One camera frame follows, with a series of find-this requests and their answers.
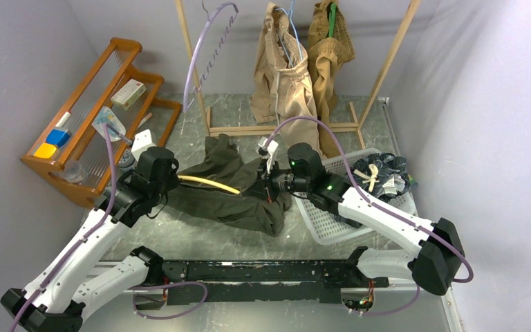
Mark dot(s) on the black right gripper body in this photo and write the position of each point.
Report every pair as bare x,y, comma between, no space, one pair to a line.
277,180

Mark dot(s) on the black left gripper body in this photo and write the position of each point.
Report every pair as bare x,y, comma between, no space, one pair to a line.
170,181

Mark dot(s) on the wooden hanger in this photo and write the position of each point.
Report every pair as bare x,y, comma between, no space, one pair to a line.
211,183

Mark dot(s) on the olive green shorts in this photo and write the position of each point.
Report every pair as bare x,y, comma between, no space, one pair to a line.
223,164

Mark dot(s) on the dark shark print shorts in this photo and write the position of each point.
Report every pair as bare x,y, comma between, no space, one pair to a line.
384,175

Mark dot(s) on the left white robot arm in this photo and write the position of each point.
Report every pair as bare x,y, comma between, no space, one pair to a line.
91,247

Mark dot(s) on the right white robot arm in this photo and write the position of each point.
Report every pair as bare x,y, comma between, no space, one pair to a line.
430,253

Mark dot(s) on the beige shorts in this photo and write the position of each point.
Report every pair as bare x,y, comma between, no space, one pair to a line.
282,84

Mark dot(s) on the tan brown shorts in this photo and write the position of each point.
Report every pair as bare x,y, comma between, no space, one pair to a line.
329,48

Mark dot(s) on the green hanger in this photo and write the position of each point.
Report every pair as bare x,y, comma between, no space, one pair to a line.
332,13

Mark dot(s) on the white blue round jar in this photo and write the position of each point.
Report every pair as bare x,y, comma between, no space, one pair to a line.
127,161

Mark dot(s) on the white plastic laundry basket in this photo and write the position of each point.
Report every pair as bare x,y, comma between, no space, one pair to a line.
324,226

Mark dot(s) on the white pen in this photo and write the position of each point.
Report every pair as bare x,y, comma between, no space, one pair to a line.
144,120

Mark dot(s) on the white blue packaged item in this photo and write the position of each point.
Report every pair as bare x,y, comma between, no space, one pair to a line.
106,118

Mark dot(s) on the orange wooden shelf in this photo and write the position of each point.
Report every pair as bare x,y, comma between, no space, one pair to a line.
71,152

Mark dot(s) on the clear plastic cup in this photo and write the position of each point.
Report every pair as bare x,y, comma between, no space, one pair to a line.
73,172

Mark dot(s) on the white red box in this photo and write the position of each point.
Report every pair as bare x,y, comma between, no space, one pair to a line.
129,94

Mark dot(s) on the wooden clothes rack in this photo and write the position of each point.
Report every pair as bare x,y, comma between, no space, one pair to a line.
357,123

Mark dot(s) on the blue sponge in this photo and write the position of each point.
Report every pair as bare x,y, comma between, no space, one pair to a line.
58,137

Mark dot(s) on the white tube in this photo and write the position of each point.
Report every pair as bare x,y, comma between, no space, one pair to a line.
64,118

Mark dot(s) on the yellow sponge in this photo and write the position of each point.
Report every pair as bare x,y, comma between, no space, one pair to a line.
46,151

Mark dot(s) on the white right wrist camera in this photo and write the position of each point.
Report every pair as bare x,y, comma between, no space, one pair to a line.
268,153

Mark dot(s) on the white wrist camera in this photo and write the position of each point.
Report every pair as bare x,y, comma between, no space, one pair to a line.
268,153
141,142

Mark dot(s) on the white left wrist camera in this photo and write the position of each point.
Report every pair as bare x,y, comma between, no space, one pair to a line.
141,142

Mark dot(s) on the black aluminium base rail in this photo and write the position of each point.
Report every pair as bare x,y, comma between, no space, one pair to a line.
236,281

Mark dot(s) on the blue wire hanger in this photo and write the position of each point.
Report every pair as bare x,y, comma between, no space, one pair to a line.
289,13

